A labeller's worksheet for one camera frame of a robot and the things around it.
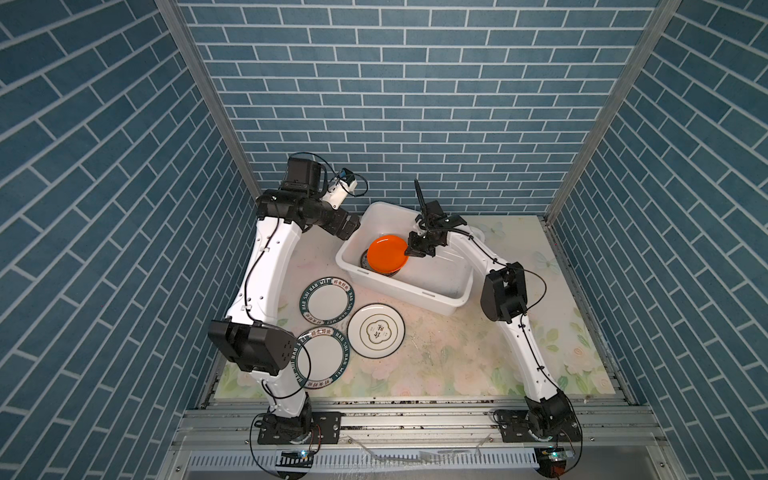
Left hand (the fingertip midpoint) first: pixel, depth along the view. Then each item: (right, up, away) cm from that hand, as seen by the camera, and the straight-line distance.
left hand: (343, 213), depth 77 cm
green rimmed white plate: (-9, -27, +19) cm, 34 cm away
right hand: (+16, -10, +25) cm, 31 cm away
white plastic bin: (+30, -21, +25) cm, 45 cm away
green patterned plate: (+3, -15, +28) cm, 31 cm away
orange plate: (+10, -11, +27) cm, 31 cm away
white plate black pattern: (+7, -35, +14) cm, 38 cm away
